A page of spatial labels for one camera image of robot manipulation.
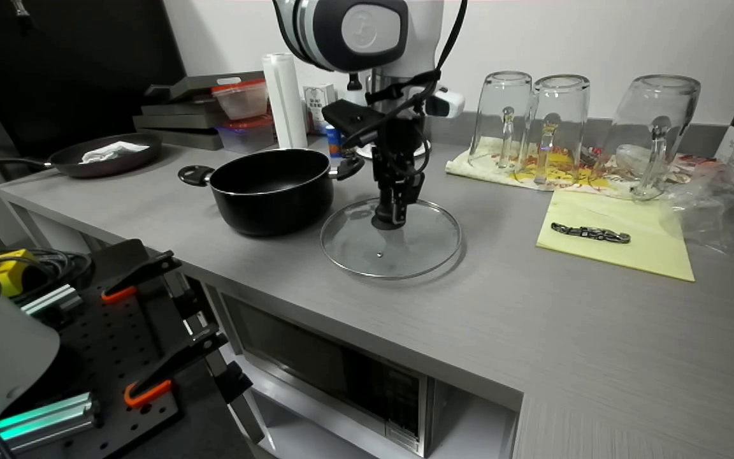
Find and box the upturned drinking glass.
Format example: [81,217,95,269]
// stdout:
[534,75,590,187]
[470,71,534,169]
[606,75,700,201]

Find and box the black cooking pot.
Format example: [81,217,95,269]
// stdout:
[179,149,364,237]

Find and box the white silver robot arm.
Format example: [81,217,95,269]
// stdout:
[272,0,470,229]

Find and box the black pegboard cart with clamps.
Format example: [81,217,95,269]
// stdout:
[0,237,268,459]

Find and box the yellow notepad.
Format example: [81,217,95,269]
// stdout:
[535,191,697,282]

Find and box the black frying pan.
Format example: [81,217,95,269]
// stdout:
[0,134,160,180]

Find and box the black pen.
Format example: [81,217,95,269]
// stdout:
[551,223,632,245]

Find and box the glass lid with black knob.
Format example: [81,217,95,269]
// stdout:
[318,199,467,282]

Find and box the middle upturned drinking glass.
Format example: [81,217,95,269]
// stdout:
[534,75,590,187]

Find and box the right upturned drinking glass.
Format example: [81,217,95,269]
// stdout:
[606,75,700,201]

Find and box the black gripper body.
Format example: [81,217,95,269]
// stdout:
[322,101,426,201]

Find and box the built-in microwave oven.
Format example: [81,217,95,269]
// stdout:
[221,294,429,459]

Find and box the white paper towel roll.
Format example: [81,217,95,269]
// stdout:
[262,53,308,149]

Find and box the left upturned drinking glass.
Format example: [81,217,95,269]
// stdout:
[470,71,534,169]

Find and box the patterned dish towel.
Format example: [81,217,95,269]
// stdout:
[444,135,726,204]

